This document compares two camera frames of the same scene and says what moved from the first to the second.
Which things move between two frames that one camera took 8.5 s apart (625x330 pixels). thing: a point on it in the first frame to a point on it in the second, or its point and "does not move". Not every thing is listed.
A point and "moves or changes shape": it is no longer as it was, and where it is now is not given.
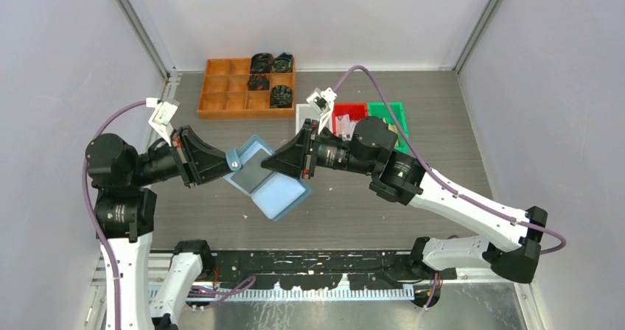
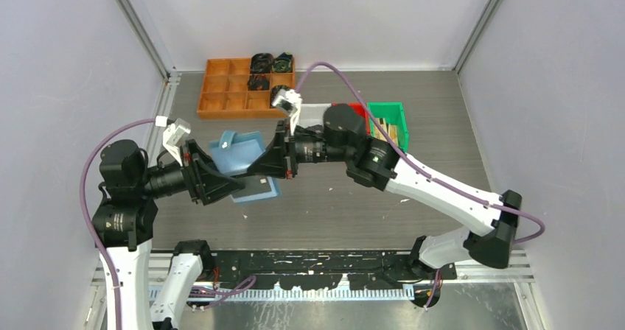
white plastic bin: [307, 110] does not move
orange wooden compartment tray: [224, 93] does not move
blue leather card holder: [275, 193] moves or changes shape
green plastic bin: [379, 110] does not move
